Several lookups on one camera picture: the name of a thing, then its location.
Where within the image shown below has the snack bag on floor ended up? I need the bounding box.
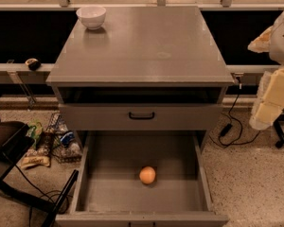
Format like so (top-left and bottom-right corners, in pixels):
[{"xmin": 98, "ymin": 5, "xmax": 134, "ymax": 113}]
[{"xmin": 21, "ymin": 148, "xmax": 50, "ymax": 168}]

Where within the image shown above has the black chair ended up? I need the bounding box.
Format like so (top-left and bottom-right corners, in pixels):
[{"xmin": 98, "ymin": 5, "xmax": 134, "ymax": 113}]
[{"xmin": 0, "ymin": 109, "xmax": 36, "ymax": 194}]

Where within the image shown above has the closed grey upper drawer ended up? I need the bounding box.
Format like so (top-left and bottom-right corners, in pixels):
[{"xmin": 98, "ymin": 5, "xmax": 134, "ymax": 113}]
[{"xmin": 59, "ymin": 104, "xmax": 222, "ymax": 131}]

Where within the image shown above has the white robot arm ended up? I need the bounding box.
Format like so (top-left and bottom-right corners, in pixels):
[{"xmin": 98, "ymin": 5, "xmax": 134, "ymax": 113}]
[{"xmin": 248, "ymin": 11, "xmax": 284, "ymax": 131}]

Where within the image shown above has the white bowl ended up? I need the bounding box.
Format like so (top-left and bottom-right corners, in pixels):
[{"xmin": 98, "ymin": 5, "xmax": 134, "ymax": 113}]
[{"xmin": 76, "ymin": 6, "xmax": 106, "ymax": 30}]

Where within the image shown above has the black power adapter cable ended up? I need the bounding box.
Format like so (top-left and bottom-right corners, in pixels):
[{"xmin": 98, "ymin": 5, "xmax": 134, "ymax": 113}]
[{"xmin": 208, "ymin": 84, "xmax": 261, "ymax": 148}]

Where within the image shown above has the green snack bag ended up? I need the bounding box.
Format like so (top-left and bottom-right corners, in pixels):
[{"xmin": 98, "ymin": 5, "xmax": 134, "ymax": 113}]
[{"xmin": 27, "ymin": 121, "xmax": 43, "ymax": 149}]

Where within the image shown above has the black yellow tape measure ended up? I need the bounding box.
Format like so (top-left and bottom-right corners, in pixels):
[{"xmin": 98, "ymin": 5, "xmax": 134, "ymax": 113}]
[{"xmin": 25, "ymin": 58, "xmax": 41, "ymax": 71}]

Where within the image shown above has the black stand leg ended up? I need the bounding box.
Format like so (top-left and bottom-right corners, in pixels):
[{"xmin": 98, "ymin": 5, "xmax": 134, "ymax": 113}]
[{"xmin": 41, "ymin": 170, "xmax": 79, "ymax": 227}]

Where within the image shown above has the open grey middle drawer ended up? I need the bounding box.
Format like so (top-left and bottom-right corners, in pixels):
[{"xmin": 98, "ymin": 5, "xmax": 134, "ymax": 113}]
[{"xmin": 56, "ymin": 131, "xmax": 228, "ymax": 227}]

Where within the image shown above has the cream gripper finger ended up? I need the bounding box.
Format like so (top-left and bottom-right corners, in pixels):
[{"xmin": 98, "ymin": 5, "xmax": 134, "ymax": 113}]
[
  {"xmin": 249, "ymin": 66, "xmax": 284, "ymax": 131},
  {"xmin": 247, "ymin": 26, "xmax": 272, "ymax": 53}
]

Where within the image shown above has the orange fruit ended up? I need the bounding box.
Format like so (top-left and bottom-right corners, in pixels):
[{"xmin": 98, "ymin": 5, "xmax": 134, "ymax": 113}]
[{"xmin": 139, "ymin": 166, "xmax": 156, "ymax": 184}]

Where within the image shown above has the grey drawer cabinet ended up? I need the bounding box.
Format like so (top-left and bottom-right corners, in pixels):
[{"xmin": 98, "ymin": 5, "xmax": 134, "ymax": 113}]
[{"xmin": 47, "ymin": 7, "xmax": 233, "ymax": 142}]

